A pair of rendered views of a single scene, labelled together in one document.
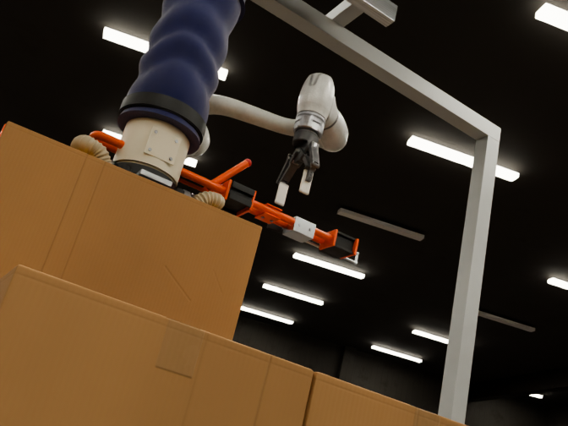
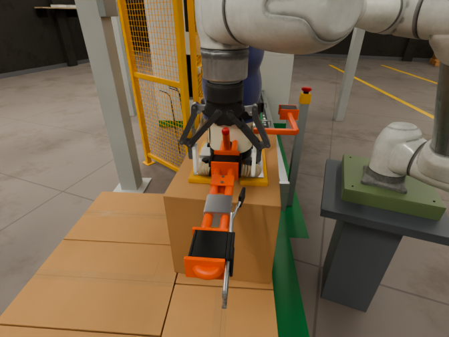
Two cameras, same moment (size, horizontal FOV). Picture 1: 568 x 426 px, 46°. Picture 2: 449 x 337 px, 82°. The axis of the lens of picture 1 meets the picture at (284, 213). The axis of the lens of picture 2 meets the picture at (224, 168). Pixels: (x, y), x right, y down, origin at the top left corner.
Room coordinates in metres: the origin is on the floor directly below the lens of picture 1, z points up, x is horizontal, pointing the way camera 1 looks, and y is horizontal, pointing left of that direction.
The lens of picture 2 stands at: (2.02, -0.46, 1.48)
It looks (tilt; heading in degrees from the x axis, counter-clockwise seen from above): 31 degrees down; 121
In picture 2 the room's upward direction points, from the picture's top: straight up
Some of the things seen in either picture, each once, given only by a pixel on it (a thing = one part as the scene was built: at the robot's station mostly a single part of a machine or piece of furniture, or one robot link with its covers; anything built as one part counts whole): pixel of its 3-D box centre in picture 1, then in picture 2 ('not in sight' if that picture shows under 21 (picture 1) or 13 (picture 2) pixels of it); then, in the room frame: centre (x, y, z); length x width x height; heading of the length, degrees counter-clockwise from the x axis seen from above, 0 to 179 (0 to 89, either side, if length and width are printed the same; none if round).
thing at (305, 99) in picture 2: not in sight; (296, 155); (1.57, 1.43, 0.50); 0.07 x 0.07 x 1.00; 27
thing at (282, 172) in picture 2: not in sight; (268, 127); (1.14, 1.88, 0.50); 2.31 x 0.05 x 0.19; 117
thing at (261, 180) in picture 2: not in sight; (253, 158); (1.64, 0.41, 0.97); 0.34 x 0.10 x 0.05; 116
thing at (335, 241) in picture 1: (338, 244); (208, 251); (1.82, -0.18, 1.08); 0.08 x 0.07 x 0.05; 116
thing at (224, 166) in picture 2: (233, 198); (225, 164); (1.67, 0.14, 1.08); 0.10 x 0.08 x 0.06; 26
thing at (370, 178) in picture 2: not in sight; (385, 172); (2.14, 0.82, 0.84); 0.22 x 0.18 x 0.06; 92
